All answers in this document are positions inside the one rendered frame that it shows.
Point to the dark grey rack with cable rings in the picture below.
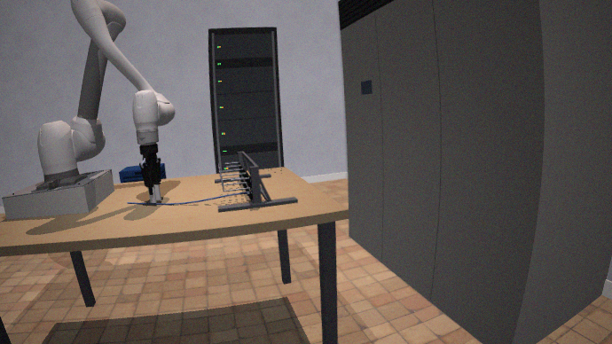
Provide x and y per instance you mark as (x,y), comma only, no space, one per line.
(253,181)

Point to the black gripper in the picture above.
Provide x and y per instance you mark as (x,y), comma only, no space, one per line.
(150,165)

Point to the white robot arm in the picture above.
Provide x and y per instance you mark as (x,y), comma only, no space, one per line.
(61,146)

